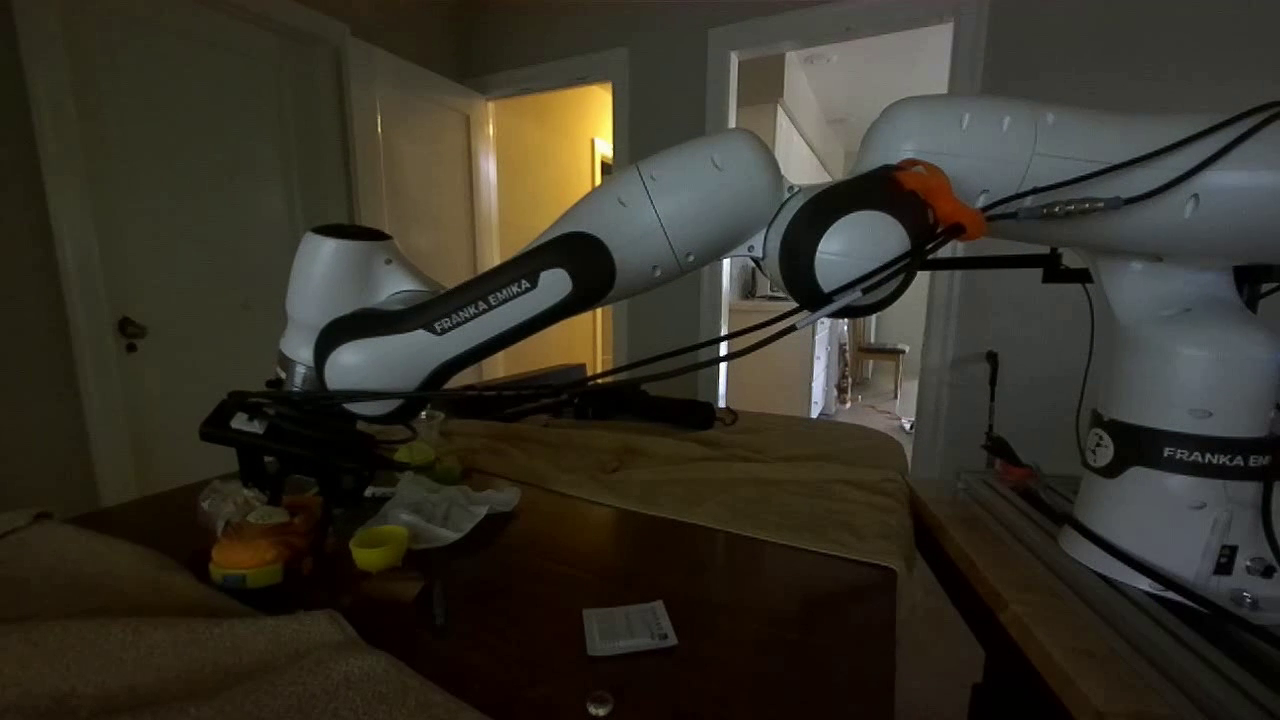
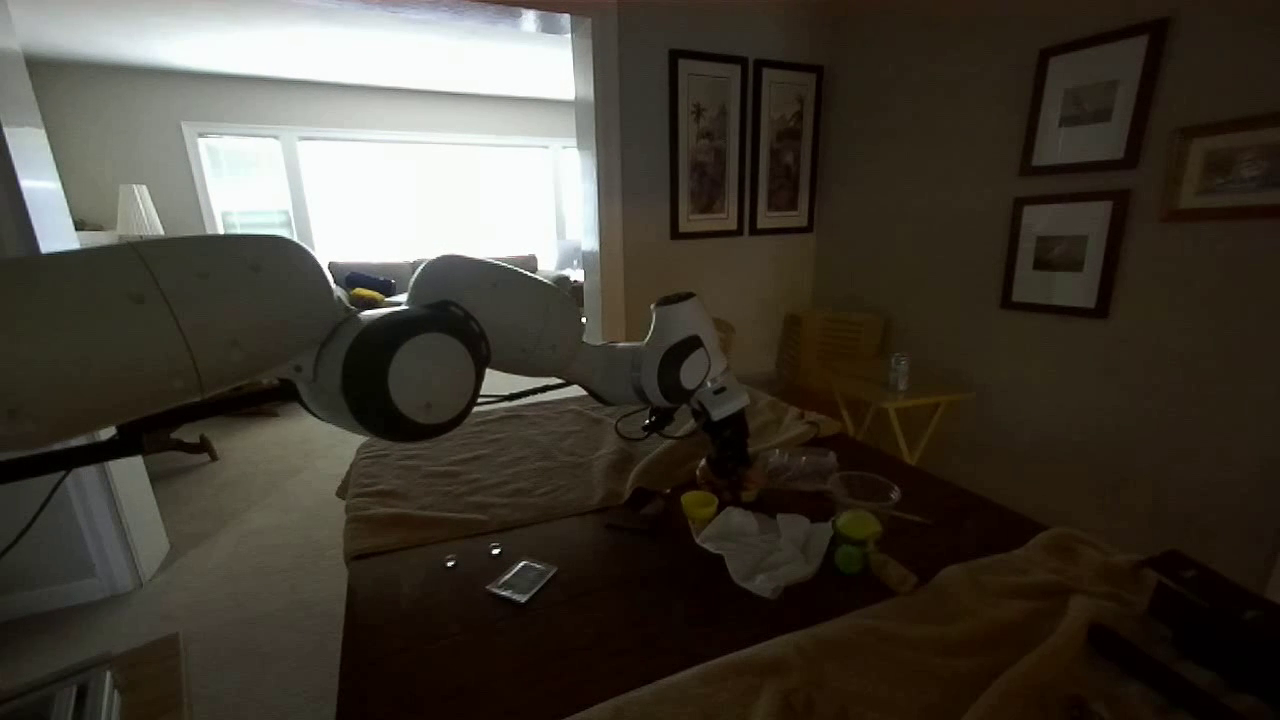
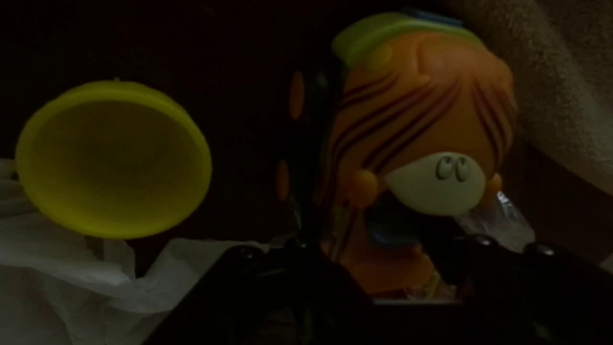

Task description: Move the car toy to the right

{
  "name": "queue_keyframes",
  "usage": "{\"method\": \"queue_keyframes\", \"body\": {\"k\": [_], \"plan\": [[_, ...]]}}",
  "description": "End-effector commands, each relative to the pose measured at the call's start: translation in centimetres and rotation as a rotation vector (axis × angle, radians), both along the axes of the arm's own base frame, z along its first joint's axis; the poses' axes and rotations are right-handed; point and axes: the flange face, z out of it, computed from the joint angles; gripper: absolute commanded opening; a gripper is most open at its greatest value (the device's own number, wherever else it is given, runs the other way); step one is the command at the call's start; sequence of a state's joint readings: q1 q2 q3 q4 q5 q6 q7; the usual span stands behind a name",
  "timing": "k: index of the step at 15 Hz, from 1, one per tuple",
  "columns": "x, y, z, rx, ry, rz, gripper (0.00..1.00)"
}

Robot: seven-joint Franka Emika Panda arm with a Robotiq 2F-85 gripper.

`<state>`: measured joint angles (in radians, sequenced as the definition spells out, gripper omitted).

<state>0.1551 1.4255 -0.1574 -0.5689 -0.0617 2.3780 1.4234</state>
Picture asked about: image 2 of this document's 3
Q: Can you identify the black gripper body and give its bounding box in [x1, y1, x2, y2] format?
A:
[689, 382, 759, 465]

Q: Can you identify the green plastic cup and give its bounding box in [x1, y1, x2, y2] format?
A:
[829, 504, 889, 551]

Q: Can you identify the white shade table lamp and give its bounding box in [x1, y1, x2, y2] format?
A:
[113, 181, 169, 243]

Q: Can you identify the small beige stick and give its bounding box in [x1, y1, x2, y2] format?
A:
[862, 546, 925, 599]

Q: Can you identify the wide dark framed picture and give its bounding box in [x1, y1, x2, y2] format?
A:
[1000, 187, 1131, 319]
[1020, 17, 1173, 181]

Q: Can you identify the clear plastic container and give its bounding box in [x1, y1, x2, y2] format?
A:
[829, 469, 904, 516]

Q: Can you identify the white printed card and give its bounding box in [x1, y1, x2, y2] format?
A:
[479, 555, 565, 609]

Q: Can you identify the yellow chair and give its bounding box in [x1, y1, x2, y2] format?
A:
[778, 309, 896, 403]

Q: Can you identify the blue yellow cushion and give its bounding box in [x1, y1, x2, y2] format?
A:
[336, 269, 406, 312]

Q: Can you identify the tall dark framed picture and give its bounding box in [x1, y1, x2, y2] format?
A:
[748, 57, 829, 242]
[664, 47, 751, 242]

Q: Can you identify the brown cardboard box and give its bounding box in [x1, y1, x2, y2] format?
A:
[108, 632, 188, 720]

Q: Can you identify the bright living room window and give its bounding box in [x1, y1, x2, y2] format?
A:
[182, 120, 594, 274]

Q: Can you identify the yellow plastic cup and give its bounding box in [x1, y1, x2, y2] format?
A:
[677, 484, 725, 531]

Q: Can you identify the yellow side table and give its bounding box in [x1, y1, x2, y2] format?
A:
[832, 382, 973, 469]

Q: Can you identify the brown framed picture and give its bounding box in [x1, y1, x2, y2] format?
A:
[1158, 112, 1280, 226]

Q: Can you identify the beige blanket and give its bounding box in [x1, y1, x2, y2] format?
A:
[572, 525, 1205, 720]
[336, 385, 836, 563]

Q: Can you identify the clear plastic bag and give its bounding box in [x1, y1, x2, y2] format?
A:
[766, 439, 840, 499]

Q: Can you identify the grey sofa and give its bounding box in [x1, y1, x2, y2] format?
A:
[323, 254, 544, 312]

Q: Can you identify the crumpled white tissue paper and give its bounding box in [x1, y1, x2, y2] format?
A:
[693, 499, 836, 603]

